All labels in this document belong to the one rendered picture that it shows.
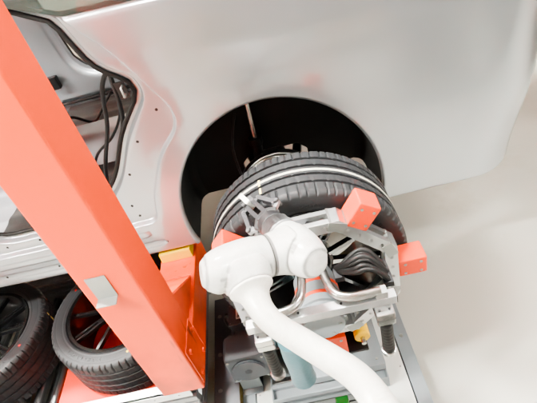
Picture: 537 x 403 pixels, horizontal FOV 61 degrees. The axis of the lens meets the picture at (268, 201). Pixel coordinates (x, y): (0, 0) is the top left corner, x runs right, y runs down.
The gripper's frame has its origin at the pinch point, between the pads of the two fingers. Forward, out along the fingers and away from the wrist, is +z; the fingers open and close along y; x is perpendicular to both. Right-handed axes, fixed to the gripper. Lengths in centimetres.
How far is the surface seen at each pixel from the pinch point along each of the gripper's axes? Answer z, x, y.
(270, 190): -0.6, -3.3, 7.2
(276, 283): 5.1, -34.5, -14.0
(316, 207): -9.7, -13.5, 12.6
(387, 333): -37, -41, -1
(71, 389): 66, -38, -118
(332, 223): -18.8, -14.6, 11.8
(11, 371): 71, -12, -124
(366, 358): 4, -97, -15
